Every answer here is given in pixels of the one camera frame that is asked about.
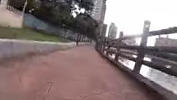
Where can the grey boundary wall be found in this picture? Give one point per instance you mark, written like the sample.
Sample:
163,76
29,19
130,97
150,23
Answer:
46,26

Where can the tall grey tower building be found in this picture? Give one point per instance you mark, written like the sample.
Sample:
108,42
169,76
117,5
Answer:
99,7

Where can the red paved path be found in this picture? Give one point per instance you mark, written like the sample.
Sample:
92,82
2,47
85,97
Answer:
82,78

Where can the wooden railing fence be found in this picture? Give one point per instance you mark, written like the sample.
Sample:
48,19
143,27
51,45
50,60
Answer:
142,47

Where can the row of large trees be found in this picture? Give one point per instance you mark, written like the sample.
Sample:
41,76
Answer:
60,1

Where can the grey concrete kerb wall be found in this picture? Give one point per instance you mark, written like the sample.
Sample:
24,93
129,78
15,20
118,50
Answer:
15,50

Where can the river water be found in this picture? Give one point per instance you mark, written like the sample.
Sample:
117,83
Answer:
169,80

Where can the distant tower building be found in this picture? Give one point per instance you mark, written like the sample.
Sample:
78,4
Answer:
112,30

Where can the grass strip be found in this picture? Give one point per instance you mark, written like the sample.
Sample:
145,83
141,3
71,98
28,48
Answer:
14,33

